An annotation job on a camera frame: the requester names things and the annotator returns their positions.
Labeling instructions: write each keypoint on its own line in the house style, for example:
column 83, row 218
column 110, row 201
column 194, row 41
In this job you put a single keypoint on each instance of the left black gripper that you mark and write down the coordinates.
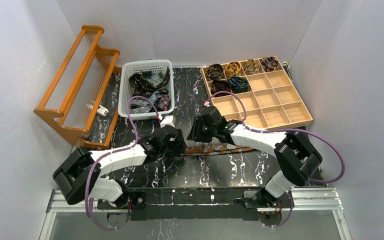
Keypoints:
column 180, row 142

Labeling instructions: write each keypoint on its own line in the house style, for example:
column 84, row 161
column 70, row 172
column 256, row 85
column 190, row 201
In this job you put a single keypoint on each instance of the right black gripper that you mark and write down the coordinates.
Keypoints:
column 196, row 129

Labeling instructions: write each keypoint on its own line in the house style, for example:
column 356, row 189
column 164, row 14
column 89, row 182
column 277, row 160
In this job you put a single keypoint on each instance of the orange grey patterned tie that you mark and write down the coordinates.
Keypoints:
column 218, row 149

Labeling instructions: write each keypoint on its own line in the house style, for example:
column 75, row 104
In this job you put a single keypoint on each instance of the white plastic basket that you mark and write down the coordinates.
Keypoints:
column 146, row 68

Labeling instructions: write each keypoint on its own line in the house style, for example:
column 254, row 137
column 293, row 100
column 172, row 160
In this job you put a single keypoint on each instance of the wooden compartment tray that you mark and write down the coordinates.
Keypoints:
column 271, row 102

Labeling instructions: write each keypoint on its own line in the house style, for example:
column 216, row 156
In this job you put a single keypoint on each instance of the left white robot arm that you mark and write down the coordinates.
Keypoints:
column 84, row 170

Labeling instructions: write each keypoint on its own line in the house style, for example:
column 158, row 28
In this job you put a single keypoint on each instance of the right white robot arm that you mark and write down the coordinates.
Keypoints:
column 297, row 157

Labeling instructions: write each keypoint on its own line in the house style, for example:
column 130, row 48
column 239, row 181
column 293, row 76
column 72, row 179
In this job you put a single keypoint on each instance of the dark red purple tie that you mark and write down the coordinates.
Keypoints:
column 163, row 103

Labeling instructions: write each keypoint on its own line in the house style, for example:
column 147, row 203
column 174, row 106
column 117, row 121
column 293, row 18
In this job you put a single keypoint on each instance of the grey blue tie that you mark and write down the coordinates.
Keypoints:
column 149, row 101

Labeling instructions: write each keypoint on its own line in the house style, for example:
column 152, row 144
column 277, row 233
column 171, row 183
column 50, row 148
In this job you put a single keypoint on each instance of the rolled dark red tie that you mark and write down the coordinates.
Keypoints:
column 220, row 86

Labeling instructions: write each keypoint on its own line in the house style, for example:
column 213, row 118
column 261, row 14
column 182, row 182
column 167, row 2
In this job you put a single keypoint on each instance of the dark camouflage tie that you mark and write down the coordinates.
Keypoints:
column 144, row 88

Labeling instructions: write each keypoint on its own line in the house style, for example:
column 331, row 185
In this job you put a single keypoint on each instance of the rolled blue black tie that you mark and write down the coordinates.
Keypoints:
column 238, row 84

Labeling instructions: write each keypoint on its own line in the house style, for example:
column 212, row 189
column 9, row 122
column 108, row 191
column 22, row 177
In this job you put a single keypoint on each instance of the rolled dark brown tie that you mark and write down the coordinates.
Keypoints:
column 215, row 72

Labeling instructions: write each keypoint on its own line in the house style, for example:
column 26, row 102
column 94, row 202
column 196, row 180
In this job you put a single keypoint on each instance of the rolled yellow tie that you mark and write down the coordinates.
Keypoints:
column 232, row 69

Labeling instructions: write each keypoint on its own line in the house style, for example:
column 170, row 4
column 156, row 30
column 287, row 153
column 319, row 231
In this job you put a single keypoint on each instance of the small white clip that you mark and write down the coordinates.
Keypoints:
column 102, row 111

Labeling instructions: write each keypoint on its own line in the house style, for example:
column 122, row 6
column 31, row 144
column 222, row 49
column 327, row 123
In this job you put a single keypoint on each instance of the rolled brown multicolour tie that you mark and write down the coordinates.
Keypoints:
column 251, row 67

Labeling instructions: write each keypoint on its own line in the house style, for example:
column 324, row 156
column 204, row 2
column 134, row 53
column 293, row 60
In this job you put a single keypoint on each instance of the orange wooden rack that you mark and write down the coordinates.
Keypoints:
column 72, row 100

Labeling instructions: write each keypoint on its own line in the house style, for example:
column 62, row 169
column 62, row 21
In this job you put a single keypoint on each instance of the rolled dark striped tie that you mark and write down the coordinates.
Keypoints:
column 270, row 64

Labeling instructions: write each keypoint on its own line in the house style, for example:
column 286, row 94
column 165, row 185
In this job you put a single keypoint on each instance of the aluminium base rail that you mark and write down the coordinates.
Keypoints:
column 203, row 213

